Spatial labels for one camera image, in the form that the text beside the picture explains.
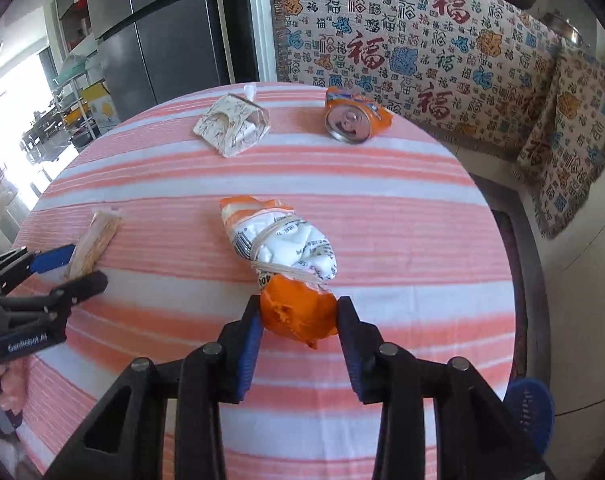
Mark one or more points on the blue plastic trash basket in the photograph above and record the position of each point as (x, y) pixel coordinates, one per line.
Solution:
(530, 403)

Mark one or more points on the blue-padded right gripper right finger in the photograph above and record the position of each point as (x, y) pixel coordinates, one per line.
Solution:
(476, 436)

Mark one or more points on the white metal storage rack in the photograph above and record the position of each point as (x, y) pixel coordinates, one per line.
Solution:
(71, 97)

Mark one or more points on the steel lidded pot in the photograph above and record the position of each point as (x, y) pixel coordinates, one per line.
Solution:
(563, 28)

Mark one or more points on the grey refrigerator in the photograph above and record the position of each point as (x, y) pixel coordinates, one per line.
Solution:
(152, 51)

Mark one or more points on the orange crushed soda can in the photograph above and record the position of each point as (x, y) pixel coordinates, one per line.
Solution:
(353, 118)

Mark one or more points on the patterned fu blanket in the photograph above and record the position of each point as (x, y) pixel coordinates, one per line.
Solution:
(479, 69)

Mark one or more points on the pink striped tablecloth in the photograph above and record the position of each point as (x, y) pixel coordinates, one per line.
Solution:
(186, 235)

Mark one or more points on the yellow white cardboard box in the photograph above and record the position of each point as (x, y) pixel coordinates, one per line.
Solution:
(101, 106)

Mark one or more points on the orange white snack bag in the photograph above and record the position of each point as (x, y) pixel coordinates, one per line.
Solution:
(294, 262)

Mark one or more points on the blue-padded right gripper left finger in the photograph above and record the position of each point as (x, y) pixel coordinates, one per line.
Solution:
(123, 436)

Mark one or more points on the tan biscuit wrapper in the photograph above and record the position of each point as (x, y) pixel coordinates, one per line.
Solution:
(103, 227)

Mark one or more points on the person's left hand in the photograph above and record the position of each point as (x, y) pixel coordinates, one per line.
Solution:
(13, 384)

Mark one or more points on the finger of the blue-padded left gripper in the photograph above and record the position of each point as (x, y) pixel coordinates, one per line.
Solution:
(76, 291)
(55, 258)

